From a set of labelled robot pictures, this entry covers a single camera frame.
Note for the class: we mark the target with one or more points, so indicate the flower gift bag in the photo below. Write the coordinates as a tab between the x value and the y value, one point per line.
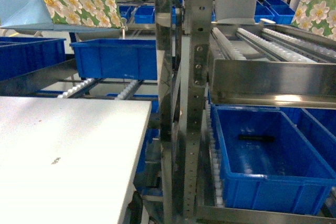
60	15
316	16

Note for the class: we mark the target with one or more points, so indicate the blue bin behind table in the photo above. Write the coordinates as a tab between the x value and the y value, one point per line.
116	58

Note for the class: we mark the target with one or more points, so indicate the black cylindrical item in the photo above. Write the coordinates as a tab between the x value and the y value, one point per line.
260	138

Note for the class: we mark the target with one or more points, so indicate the blue bin with black item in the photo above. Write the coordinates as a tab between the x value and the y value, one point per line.
286	175

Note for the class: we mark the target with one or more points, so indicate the steel rack upright post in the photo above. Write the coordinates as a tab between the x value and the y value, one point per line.
199	18

